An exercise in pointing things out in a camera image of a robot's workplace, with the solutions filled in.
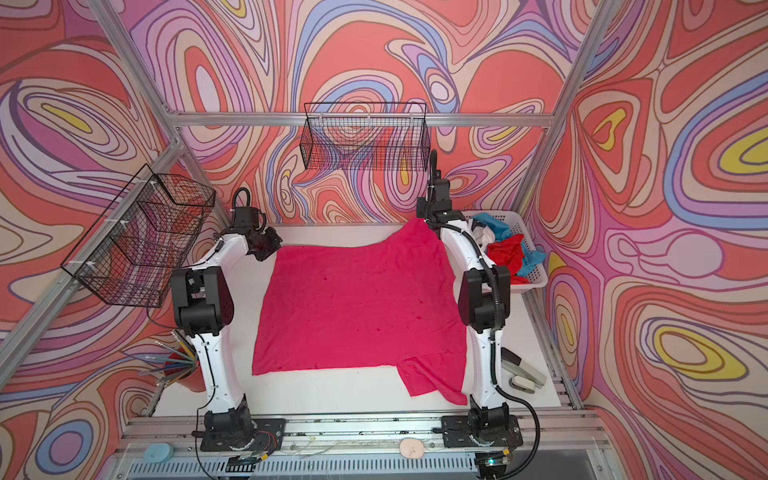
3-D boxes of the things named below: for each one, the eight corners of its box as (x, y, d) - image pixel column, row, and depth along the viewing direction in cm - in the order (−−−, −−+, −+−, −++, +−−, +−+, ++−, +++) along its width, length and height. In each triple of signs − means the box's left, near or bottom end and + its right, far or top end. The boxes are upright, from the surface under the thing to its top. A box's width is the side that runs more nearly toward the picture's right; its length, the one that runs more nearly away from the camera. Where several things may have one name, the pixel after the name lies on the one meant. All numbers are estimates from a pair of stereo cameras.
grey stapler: (508, 393, 82) (514, 388, 78) (499, 354, 89) (504, 348, 85) (543, 393, 82) (551, 388, 78) (531, 354, 89) (538, 348, 85)
